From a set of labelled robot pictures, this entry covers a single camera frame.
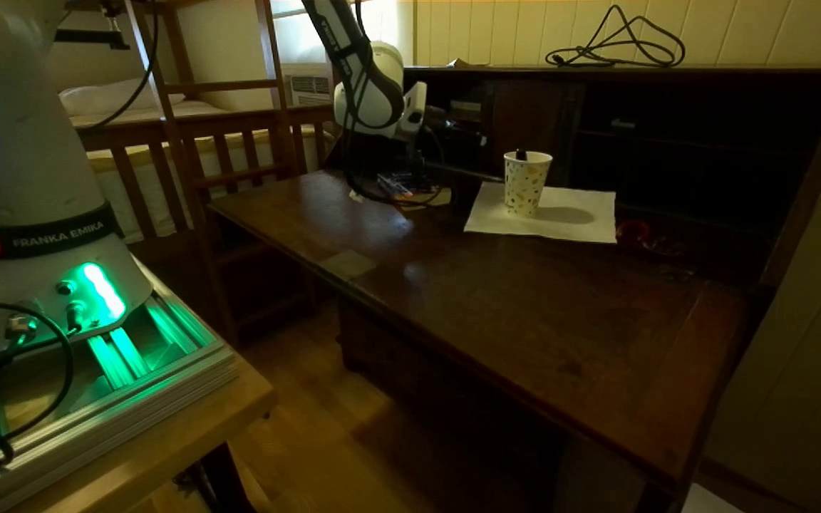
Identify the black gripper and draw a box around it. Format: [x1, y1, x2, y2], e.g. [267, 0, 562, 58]
[423, 105, 470, 169]

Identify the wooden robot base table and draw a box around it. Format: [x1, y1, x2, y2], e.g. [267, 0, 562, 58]
[0, 255, 276, 513]

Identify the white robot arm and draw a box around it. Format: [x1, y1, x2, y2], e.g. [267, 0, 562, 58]
[0, 0, 150, 350]

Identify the colourful box on desk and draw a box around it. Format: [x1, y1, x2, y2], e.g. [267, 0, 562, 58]
[374, 174, 450, 211]

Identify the small paper label on desk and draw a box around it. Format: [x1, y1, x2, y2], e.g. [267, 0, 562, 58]
[323, 252, 376, 281]

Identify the dark wooden secretary desk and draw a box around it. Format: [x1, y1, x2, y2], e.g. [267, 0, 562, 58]
[216, 68, 821, 513]

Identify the spotted paper cup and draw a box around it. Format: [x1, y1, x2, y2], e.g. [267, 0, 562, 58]
[504, 148, 554, 218]

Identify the white paper napkin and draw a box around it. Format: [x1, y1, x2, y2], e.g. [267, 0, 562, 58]
[465, 182, 615, 246]

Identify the wooden slatted crib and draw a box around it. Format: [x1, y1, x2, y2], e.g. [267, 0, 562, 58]
[78, 0, 333, 343]

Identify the aluminium robot mounting plate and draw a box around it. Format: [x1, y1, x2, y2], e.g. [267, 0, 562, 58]
[0, 275, 239, 511]

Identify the black cable on desk top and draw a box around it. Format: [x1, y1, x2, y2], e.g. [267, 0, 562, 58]
[542, 3, 691, 71]

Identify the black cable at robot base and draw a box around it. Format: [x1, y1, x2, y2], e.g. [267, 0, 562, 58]
[0, 300, 81, 474]

